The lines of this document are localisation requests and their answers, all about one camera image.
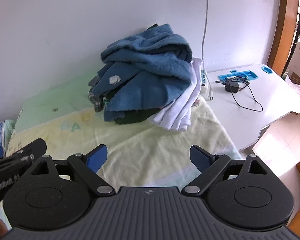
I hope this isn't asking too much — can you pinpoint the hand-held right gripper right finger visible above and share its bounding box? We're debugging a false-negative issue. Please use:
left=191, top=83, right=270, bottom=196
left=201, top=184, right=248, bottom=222
left=182, top=144, right=270, bottom=197

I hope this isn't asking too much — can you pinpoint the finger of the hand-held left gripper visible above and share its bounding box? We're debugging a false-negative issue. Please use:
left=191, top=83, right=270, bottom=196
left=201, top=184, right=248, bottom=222
left=5, top=138, right=47, bottom=167

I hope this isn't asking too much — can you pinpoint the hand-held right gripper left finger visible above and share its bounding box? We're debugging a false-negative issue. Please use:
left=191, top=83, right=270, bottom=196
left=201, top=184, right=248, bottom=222
left=29, top=144, right=115, bottom=198

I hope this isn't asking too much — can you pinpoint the blue towel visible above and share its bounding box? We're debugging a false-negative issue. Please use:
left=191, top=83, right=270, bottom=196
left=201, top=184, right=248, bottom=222
left=89, top=61, right=193, bottom=125

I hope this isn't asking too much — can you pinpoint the light green cloth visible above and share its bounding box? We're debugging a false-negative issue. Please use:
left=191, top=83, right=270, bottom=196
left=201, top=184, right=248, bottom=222
left=2, top=119, right=17, bottom=148

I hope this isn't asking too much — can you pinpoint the yellow green printed bedsheet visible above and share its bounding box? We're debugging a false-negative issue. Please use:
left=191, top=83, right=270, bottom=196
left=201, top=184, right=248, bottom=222
left=0, top=67, right=243, bottom=230

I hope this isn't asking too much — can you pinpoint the white shirt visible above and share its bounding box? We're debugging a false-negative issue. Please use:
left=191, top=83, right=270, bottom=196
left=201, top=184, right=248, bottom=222
left=150, top=57, right=204, bottom=132

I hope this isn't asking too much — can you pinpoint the dark green shirt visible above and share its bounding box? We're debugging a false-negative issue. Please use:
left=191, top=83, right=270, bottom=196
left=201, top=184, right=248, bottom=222
left=114, top=107, right=155, bottom=126

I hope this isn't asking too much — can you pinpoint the grey striped knit sweater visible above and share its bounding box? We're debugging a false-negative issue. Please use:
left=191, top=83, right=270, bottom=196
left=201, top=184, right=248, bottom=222
left=88, top=75, right=108, bottom=113

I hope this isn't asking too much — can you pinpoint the black power adapter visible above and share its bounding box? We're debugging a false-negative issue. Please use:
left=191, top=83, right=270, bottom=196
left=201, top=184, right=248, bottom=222
left=225, top=81, right=239, bottom=93

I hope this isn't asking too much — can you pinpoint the white power strip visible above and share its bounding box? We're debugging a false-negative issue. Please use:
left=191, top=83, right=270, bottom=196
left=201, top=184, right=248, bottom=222
left=199, top=69, right=210, bottom=94

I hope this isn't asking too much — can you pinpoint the white desk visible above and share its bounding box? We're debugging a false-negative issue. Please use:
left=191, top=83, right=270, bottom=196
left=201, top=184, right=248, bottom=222
left=202, top=64, right=300, bottom=153

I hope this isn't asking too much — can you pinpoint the blue plastic tray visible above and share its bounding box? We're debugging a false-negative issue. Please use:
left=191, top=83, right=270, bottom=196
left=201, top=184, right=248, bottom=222
left=218, top=69, right=258, bottom=83

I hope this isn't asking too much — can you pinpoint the white crumpled paper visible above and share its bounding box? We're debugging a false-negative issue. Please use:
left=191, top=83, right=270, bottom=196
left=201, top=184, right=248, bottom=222
left=285, top=76, right=300, bottom=97

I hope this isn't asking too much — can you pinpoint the black pipe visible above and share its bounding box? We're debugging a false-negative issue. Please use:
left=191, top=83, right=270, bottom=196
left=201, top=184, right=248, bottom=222
left=287, top=0, right=300, bottom=73

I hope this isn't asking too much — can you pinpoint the black cable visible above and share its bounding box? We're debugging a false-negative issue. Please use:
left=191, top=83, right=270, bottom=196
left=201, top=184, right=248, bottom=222
left=215, top=76, right=263, bottom=112

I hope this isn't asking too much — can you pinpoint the white power cord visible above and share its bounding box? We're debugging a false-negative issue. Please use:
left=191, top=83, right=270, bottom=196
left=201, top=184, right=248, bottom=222
left=201, top=0, right=212, bottom=92

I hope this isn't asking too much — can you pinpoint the wooden door frame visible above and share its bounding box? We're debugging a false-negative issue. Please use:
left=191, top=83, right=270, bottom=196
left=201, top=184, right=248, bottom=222
left=266, top=0, right=299, bottom=77

